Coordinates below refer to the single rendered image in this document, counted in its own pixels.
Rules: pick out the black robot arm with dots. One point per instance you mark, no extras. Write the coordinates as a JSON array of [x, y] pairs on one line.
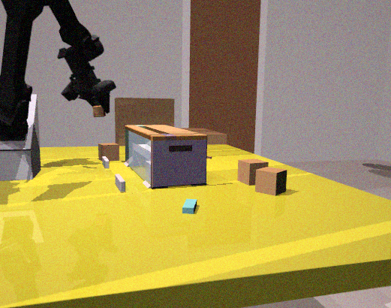
[[15, 93]]

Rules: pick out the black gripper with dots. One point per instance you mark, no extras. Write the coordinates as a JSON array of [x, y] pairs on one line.
[[97, 92]]

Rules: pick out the small light blue block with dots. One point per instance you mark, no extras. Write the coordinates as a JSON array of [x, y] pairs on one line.
[[189, 206]]

